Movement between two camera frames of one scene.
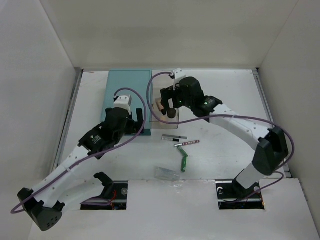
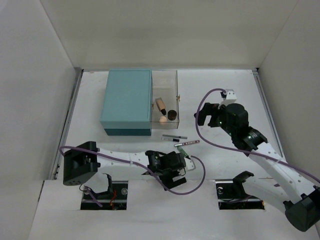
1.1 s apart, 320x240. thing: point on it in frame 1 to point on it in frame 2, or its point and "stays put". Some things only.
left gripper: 133,122 to 175,182
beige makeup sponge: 164,118 stays put
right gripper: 168,94 to 209,109
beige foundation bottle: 159,105 stays put
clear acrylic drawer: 160,79 stays put
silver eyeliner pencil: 185,137 stays put
